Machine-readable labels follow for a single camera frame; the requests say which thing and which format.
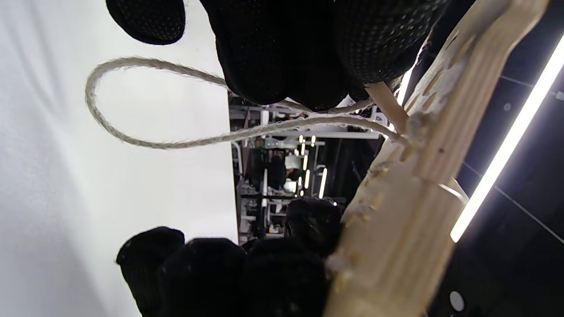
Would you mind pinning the person's left hand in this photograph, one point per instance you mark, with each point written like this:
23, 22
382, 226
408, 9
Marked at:
286, 44

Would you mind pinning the person's right hand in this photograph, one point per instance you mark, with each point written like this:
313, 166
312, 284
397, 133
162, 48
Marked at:
220, 281

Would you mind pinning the long white ceiling light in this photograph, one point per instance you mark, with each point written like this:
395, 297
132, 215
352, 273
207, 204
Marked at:
506, 143

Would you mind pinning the wooden crocodile lacing toy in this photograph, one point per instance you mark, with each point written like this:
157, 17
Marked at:
418, 198

